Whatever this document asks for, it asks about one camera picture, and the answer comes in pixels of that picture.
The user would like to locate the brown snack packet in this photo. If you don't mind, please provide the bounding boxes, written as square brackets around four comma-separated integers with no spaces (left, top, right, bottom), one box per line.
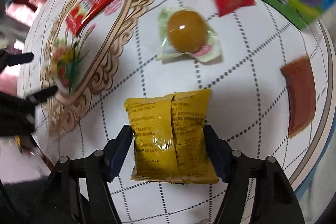
[280,55,316,138]

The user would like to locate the braised egg clear packet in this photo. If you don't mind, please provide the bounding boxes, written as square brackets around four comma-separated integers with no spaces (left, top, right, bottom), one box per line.
[157,7,222,63]

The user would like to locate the yellow snack packet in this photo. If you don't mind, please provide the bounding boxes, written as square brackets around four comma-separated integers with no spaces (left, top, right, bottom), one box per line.
[123,89,218,184]

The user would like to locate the watermelon candy clear bag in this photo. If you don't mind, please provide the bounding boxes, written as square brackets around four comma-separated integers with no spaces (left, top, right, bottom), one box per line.
[49,42,89,94]

